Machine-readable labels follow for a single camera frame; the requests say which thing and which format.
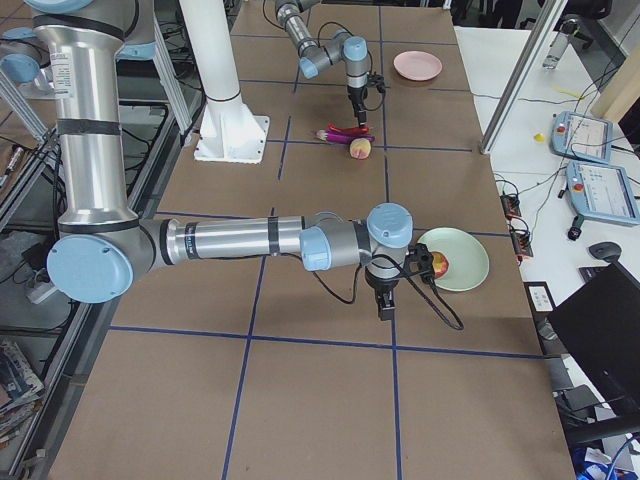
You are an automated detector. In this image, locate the pale green pink peach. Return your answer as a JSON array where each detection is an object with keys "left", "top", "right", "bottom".
[{"left": 349, "top": 138, "right": 372, "bottom": 160}]

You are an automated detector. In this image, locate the blue teach pendant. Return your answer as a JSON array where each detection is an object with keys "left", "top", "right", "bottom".
[
  {"left": 566, "top": 160, "right": 639, "bottom": 226},
  {"left": 550, "top": 111, "right": 613, "bottom": 164}
]

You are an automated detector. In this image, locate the blue teach pendant far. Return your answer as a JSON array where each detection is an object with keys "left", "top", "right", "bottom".
[{"left": 550, "top": 111, "right": 613, "bottom": 164}]

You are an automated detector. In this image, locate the red chili pepper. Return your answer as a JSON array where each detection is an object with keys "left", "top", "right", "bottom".
[{"left": 327, "top": 123, "right": 369, "bottom": 137}]

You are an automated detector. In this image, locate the plastic water bottle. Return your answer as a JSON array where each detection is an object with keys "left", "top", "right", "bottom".
[{"left": 542, "top": 19, "right": 579, "bottom": 70}]

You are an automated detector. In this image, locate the green plastic plate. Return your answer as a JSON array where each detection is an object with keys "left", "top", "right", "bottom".
[{"left": 418, "top": 227, "right": 489, "bottom": 292}]

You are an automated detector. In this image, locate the black laptop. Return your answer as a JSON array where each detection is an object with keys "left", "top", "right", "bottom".
[{"left": 547, "top": 262, "right": 639, "bottom": 415}]

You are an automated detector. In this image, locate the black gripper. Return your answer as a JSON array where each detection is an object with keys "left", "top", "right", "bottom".
[
  {"left": 365, "top": 269, "right": 399, "bottom": 321},
  {"left": 347, "top": 86, "right": 367, "bottom": 126}
]

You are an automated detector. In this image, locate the brown paper table cover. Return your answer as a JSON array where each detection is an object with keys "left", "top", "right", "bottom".
[{"left": 49, "top": 1, "right": 573, "bottom": 479}]

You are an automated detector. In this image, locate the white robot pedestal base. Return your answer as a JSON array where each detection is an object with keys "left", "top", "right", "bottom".
[{"left": 180, "top": 0, "right": 270, "bottom": 164}]

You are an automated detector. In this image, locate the aluminium frame post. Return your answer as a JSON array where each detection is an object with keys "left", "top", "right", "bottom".
[{"left": 479, "top": 0, "right": 568, "bottom": 155}]

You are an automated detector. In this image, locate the black computer mouse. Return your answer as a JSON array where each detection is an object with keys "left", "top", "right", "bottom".
[{"left": 588, "top": 241, "right": 622, "bottom": 263}]

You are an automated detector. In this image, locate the purple eggplant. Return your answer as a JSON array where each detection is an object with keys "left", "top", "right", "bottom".
[{"left": 314, "top": 129, "right": 375, "bottom": 145}]

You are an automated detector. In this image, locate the pink plastic plate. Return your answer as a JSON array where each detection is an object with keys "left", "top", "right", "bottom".
[{"left": 393, "top": 50, "right": 443, "bottom": 82}]

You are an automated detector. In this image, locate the blue teach pendant near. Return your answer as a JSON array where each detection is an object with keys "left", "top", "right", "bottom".
[{"left": 566, "top": 160, "right": 639, "bottom": 226}]

